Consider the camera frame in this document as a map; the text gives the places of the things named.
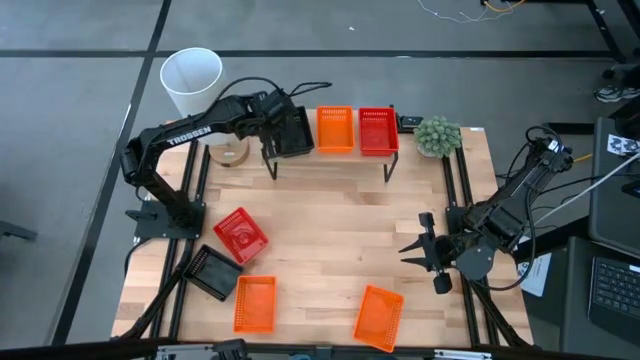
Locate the orange plastic slotted basket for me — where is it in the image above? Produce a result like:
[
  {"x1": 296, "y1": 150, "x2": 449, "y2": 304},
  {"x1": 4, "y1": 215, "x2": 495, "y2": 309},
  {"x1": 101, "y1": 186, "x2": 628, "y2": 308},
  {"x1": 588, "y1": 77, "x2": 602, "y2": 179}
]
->
[
  {"x1": 315, "y1": 104, "x2": 356, "y2": 154},
  {"x1": 352, "y1": 284, "x2": 405, "y2": 354},
  {"x1": 232, "y1": 274, "x2": 278, "y2": 335}
]

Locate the black aluminium frame rail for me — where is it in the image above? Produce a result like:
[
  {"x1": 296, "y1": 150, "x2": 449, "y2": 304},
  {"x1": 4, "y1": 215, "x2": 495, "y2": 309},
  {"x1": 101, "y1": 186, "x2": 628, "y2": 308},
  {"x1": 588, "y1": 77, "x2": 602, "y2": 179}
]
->
[
  {"x1": 117, "y1": 139, "x2": 212, "y2": 342},
  {"x1": 441, "y1": 144, "x2": 532, "y2": 347}
]

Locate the red plastic slotted basket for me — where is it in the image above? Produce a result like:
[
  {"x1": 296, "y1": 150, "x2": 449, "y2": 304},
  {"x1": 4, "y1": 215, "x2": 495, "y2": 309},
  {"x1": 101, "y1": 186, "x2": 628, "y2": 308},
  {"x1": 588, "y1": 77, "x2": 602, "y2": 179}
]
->
[
  {"x1": 213, "y1": 206, "x2": 270, "y2": 266},
  {"x1": 358, "y1": 106, "x2": 401, "y2": 157}
]

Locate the small black device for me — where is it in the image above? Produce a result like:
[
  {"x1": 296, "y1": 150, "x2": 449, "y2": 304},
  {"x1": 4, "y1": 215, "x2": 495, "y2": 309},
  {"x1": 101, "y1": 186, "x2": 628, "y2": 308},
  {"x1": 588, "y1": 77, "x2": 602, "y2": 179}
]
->
[{"x1": 398, "y1": 114, "x2": 424, "y2": 132}]

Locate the black metal shelf leg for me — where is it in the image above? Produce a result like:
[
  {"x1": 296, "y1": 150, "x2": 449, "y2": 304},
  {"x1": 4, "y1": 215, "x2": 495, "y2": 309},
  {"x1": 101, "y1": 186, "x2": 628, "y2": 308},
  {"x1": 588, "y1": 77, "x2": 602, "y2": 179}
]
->
[
  {"x1": 263, "y1": 149, "x2": 279, "y2": 181},
  {"x1": 383, "y1": 152, "x2": 400, "y2": 183}
]

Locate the black laptop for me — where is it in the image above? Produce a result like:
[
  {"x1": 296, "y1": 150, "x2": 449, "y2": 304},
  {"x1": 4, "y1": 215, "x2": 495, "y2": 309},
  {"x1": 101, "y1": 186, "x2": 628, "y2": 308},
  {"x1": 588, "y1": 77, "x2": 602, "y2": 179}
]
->
[{"x1": 587, "y1": 256, "x2": 640, "y2": 346}]

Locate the dark floor object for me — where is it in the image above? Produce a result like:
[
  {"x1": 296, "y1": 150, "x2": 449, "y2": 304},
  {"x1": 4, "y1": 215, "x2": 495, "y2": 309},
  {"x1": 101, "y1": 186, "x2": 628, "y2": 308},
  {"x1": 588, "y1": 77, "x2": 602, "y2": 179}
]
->
[{"x1": 0, "y1": 219, "x2": 39, "y2": 242}]

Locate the black plastic slotted basket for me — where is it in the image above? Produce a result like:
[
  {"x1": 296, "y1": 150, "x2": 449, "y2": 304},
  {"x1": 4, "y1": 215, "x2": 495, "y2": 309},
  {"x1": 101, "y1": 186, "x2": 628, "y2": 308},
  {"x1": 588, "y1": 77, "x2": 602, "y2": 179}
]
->
[
  {"x1": 182, "y1": 243, "x2": 245, "y2": 303},
  {"x1": 272, "y1": 105, "x2": 316, "y2": 160}
]

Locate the green plant in white pot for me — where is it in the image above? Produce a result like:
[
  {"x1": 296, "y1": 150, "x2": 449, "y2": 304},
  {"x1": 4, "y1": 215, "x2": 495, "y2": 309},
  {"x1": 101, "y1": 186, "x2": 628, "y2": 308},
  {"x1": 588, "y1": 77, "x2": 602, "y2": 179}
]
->
[{"x1": 413, "y1": 115, "x2": 463, "y2": 159}]

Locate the black aluminium frame crossbar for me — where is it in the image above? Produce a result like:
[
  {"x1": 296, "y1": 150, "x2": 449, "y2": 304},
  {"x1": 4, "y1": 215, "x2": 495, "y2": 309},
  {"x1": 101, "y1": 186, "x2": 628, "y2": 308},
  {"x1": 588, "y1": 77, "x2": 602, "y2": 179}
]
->
[{"x1": 0, "y1": 337, "x2": 640, "y2": 360}]

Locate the black desk leg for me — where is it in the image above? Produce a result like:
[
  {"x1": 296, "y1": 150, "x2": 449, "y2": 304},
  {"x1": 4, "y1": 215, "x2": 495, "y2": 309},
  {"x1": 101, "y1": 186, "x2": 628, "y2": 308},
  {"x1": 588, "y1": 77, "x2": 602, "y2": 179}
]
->
[{"x1": 582, "y1": 0, "x2": 640, "y2": 66}]

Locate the dark grey side desk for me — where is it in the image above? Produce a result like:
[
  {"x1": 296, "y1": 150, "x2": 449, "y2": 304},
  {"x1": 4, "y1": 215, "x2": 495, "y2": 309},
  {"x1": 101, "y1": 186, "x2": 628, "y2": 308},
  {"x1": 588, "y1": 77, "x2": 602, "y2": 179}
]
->
[
  {"x1": 588, "y1": 116, "x2": 640, "y2": 259},
  {"x1": 558, "y1": 236, "x2": 640, "y2": 360}
]

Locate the black metal shelf rack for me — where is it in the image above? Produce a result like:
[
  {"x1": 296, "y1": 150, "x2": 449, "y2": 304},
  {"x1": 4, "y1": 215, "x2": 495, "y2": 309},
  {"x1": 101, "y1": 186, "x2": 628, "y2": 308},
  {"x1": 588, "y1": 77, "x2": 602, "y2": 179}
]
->
[{"x1": 259, "y1": 107, "x2": 404, "y2": 165}]

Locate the person's shoe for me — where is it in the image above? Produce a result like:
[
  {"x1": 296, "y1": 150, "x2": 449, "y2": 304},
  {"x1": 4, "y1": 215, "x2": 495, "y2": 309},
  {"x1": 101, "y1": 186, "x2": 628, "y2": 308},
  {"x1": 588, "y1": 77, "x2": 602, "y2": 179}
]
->
[{"x1": 593, "y1": 83, "x2": 640, "y2": 105}]

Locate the paper with printed markers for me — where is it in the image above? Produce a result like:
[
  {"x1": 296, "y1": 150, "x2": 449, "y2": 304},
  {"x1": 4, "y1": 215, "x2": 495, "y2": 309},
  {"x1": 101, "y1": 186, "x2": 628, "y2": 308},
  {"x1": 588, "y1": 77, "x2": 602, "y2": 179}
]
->
[{"x1": 606, "y1": 132, "x2": 640, "y2": 157}]

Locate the white paper sheet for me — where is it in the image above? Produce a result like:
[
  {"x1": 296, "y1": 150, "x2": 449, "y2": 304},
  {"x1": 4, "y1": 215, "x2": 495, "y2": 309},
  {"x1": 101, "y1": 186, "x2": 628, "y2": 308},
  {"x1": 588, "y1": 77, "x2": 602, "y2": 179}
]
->
[{"x1": 516, "y1": 251, "x2": 552, "y2": 299}]

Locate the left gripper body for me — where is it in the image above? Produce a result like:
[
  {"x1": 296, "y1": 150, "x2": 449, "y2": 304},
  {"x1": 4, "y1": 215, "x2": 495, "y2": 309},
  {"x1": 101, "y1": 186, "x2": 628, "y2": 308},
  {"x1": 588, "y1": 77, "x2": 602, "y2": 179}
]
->
[{"x1": 252, "y1": 89, "x2": 296, "y2": 141}]

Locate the yellow floor cable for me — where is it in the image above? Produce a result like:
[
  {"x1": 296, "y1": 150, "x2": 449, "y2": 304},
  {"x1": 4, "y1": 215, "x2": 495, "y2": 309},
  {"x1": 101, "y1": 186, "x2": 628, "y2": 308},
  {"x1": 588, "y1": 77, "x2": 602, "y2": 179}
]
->
[{"x1": 482, "y1": 0, "x2": 527, "y2": 14}]

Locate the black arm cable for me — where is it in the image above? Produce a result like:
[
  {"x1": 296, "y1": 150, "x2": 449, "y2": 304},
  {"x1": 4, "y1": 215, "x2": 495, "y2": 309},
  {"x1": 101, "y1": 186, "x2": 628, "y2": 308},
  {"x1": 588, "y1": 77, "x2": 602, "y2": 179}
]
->
[{"x1": 214, "y1": 75, "x2": 334, "y2": 109}]

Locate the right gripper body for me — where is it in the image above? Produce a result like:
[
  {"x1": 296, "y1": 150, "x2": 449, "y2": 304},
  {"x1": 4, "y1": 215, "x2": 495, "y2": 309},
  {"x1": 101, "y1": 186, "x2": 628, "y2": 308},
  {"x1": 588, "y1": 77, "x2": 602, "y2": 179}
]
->
[{"x1": 418, "y1": 212, "x2": 464, "y2": 295}]

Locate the white cable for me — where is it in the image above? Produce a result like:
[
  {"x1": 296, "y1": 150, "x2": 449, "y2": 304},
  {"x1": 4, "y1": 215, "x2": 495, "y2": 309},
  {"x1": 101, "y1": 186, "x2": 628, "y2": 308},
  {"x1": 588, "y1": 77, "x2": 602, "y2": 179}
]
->
[{"x1": 534, "y1": 152, "x2": 640, "y2": 226}]

